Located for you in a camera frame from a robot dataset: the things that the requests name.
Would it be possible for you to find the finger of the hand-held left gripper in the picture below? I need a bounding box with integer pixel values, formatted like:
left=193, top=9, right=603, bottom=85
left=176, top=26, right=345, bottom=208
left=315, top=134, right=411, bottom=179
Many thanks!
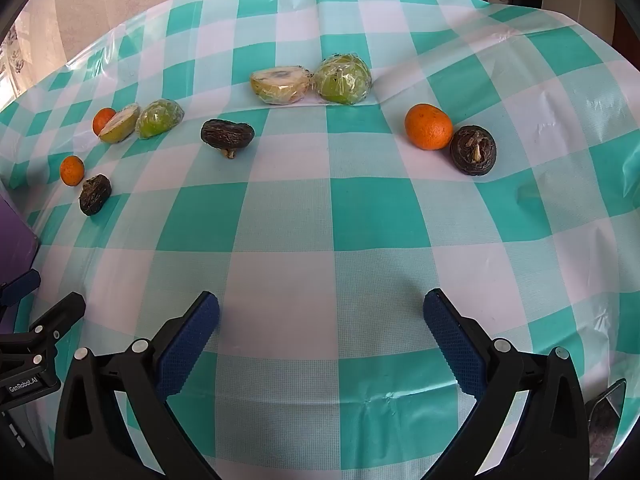
left=0, top=269, right=42, bottom=307
left=0, top=291, right=87, bottom=363

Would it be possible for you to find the teal white checkered tablecloth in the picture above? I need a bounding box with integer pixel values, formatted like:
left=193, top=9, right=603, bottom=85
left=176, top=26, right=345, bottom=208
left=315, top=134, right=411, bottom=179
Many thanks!
left=0, top=0, right=640, bottom=480

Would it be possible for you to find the floral lace curtain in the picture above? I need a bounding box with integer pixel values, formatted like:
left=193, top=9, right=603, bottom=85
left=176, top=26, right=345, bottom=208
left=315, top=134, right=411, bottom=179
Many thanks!
left=0, top=10, right=31, bottom=107

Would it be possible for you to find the purple-edged white cardboard box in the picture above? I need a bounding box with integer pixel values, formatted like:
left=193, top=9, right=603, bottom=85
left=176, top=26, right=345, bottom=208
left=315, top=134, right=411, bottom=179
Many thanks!
left=0, top=195, right=40, bottom=283

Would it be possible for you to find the yellow wrapped candy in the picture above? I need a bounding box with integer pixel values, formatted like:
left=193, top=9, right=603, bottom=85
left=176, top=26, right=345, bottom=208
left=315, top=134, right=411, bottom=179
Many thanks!
left=98, top=103, right=141, bottom=144

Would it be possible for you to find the dark wrinkled round fruit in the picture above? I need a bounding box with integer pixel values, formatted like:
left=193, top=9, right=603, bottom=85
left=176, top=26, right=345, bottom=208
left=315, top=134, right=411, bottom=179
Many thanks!
left=449, top=125, right=498, bottom=177
left=79, top=174, right=112, bottom=217
left=200, top=119, right=255, bottom=160

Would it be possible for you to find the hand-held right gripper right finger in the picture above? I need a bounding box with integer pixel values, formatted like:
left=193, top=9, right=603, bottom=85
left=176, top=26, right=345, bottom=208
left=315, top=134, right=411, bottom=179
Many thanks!
left=422, top=287, right=591, bottom=480

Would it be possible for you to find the round tea cake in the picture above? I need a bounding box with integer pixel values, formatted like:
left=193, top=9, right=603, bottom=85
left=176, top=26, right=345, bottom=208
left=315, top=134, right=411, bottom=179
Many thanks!
left=249, top=65, right=315, bottom=106

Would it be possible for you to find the large orange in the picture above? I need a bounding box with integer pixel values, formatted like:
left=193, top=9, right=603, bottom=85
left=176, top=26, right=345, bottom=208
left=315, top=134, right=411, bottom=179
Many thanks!
left=404, top=103, right=454, bottom=151

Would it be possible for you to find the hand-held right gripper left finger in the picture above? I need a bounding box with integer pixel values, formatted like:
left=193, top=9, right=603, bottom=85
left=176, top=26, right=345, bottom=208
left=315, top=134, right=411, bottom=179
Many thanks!
left=52, top=290, right=221, bottom=480

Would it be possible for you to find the small orange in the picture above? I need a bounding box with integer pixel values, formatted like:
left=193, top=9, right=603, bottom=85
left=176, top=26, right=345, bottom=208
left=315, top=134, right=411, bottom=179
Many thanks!
left=92, top=107, right=117, bottom=136
left=60, top=155, right=85, bottom=184

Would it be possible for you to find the dark glossy object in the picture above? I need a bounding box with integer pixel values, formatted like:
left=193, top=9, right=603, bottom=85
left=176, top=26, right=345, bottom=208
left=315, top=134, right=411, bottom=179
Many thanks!
left=584, top=378, right=629, bottom=463

